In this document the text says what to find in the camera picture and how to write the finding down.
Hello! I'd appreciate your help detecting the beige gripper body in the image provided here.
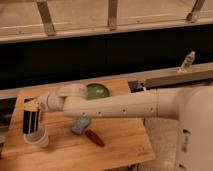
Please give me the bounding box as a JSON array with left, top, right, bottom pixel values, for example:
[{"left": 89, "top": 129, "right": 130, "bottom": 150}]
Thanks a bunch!
[{"left": 37, "top": 92, "right": 54, "bottom": 112}]

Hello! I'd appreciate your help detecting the black white striped eraser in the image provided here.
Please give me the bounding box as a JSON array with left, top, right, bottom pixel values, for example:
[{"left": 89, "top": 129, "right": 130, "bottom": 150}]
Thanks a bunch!
[{"left": 22, "top": 99, "right": 40, "bottom": 134}]

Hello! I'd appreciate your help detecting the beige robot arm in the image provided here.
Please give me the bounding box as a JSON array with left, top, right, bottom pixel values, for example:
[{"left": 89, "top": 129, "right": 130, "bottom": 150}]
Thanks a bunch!
[{"left": 37, "top": 84, "right": 213, "bottom": 171}]

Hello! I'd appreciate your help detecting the blue sponge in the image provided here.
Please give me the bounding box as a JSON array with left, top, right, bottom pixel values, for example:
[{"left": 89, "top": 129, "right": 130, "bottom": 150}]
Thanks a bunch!
[{"left": 71, "top": 118, "right": 91, "bottom": 135}]

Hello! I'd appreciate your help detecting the wooden board table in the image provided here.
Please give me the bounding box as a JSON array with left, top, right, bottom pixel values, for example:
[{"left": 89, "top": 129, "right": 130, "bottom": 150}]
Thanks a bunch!
[{"left": 0, "top": 86, "right": 155, "bottom": 171}]

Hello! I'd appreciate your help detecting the green bowl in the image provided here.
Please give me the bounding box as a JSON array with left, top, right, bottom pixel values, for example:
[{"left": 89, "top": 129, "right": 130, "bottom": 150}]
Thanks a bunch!
[{"left": 87, "top": 83, "right": 110, "bottom": 100}]

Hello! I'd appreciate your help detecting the dark red oblong object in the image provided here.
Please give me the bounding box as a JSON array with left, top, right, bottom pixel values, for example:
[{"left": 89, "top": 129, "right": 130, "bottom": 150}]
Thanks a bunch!
[{"left": 85, "top": 130, "right": 105, "bottom": 147}]

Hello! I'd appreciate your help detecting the small white figurine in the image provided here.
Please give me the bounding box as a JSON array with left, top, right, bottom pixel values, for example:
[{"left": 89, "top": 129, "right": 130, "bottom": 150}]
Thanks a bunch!
[{"left": 178, "top": 51, "right": 195, "bottom": 73}]

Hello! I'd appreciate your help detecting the left metal bracket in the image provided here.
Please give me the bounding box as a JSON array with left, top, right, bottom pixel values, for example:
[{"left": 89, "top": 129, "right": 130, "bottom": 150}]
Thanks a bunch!
[{"left": 36, "top": 0, "right": 56, "bottom": 36}]

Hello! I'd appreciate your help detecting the metal bracket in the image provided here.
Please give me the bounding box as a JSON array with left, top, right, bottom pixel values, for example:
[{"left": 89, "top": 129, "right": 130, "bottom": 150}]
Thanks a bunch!
[
  {"left": 186, "top": 0, "right": 205, "bottom": 23},
  {"left": 108, "top": 0, "right": 118, "bottom": 30},
  {"left": 36, "top": 0, "right": 56, "bottom": 36}
]

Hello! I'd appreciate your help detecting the middle metal bracket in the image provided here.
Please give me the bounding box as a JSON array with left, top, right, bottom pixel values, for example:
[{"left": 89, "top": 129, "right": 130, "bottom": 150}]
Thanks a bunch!
[{"left": 108, "top": 0, "right": 118, "bottom": 30}]

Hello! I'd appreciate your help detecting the right metal bracket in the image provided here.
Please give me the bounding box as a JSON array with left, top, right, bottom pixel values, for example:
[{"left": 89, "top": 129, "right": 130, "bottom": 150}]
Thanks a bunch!
[{"left": 186, "top": 0, "right": 205, "bottom": 23}]

